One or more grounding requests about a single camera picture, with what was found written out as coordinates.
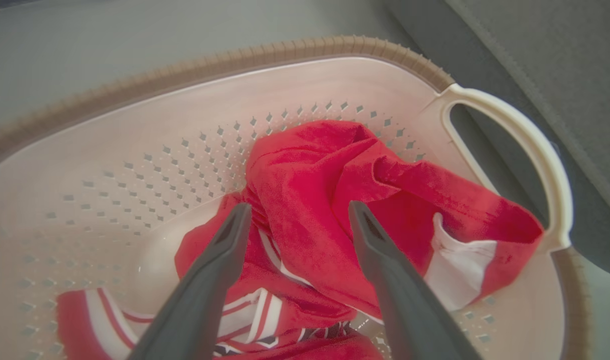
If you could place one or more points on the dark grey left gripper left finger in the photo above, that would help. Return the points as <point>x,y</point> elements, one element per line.
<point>200,295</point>

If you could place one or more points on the red and white garment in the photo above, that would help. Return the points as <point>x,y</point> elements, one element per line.
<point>305,200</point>

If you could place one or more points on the cream perforated laundry basket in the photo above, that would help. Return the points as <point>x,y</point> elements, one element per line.
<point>135,150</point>

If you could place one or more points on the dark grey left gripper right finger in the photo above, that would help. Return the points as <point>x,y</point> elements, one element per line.
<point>400,295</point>

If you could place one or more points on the grey fabric sofa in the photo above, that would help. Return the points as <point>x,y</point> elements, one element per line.
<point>560,75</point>

